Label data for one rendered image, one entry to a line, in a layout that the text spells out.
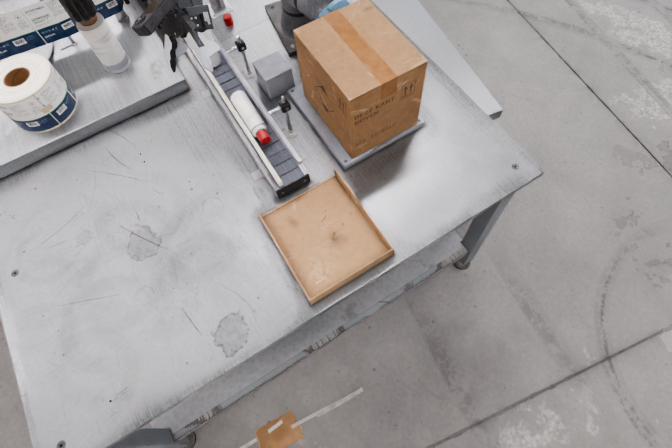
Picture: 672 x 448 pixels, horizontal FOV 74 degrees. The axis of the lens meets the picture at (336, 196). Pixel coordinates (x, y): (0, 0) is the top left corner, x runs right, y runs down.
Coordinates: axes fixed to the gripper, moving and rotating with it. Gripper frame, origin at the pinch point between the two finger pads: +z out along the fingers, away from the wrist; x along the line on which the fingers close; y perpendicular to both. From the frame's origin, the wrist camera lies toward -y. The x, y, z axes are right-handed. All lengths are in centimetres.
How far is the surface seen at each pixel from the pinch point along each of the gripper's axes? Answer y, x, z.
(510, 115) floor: 178, -16, 65
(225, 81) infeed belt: 32.4, 30.2, 10.4
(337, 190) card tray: 28, -15, 41
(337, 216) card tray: 22, -18, 46
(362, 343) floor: 47, 1, 126
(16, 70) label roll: -12, 71, -4
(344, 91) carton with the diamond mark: 26.6, -23.6, 10.6
